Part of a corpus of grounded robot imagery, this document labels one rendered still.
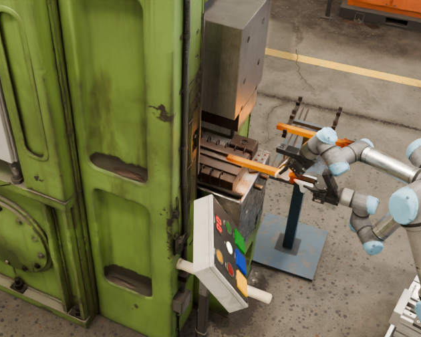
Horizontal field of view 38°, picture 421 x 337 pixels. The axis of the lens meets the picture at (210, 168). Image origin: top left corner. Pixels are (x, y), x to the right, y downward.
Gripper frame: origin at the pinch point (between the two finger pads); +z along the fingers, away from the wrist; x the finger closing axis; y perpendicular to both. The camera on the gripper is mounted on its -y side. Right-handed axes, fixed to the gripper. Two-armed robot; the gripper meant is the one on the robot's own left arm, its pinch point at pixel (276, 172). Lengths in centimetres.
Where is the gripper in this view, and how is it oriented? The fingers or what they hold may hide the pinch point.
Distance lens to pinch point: 268.9
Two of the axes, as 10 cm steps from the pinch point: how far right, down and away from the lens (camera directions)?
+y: 7.7, 6.3, 1.0
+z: -4.8, 4.8, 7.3
